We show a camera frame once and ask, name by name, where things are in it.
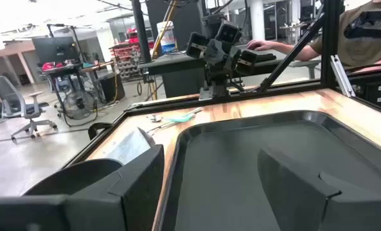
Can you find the white plastic bucket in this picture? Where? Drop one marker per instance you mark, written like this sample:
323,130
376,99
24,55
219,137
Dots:
167,35

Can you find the black round post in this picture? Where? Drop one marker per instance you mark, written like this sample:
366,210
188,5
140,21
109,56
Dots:
141,29

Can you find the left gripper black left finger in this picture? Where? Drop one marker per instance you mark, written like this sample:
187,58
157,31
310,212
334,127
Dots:
113,205

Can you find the black equipment cart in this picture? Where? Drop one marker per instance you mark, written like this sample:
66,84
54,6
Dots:
65,69

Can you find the black computer monitor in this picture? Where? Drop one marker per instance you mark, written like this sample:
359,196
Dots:
55,49

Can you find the black round waste bin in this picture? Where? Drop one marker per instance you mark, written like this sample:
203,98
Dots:
111,86

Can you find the black frame clamp bracket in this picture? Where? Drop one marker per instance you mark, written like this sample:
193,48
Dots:
97,124

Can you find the person's hand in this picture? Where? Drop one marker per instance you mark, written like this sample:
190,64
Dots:
259,45

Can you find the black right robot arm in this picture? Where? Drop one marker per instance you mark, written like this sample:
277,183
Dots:
220,85

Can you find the black aluminium table frame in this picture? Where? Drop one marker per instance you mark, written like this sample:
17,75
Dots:
331,38

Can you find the grey mesh office chair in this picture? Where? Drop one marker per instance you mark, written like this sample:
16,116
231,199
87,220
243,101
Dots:
13,102

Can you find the black side table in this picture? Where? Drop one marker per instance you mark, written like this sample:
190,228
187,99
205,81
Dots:
177,67

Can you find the white building column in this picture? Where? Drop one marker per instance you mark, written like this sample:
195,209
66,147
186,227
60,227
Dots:
257,19

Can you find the grey cloth napkin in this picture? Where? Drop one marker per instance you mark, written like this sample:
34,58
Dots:
129,146

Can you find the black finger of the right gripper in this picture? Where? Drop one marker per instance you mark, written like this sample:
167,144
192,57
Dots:
214,52
232,58

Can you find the black equipment desk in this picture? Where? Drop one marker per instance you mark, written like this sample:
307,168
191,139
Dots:
376,93

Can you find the black floor fan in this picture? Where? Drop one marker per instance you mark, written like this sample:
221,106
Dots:
79,104

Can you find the person's forearm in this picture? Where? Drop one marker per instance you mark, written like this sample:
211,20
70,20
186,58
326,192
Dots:
289,49

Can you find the red parts bin shelf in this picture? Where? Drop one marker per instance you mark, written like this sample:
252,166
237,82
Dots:
129,54

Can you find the silver aluminium bar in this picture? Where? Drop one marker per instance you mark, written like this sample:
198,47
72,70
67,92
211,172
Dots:
341,77

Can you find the black plastic serving tray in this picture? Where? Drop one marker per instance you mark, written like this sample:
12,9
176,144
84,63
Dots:
228,167

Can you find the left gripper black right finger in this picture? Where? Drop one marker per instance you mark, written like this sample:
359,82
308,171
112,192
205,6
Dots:
299,199

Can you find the person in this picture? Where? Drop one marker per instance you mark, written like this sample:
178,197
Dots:
354,41

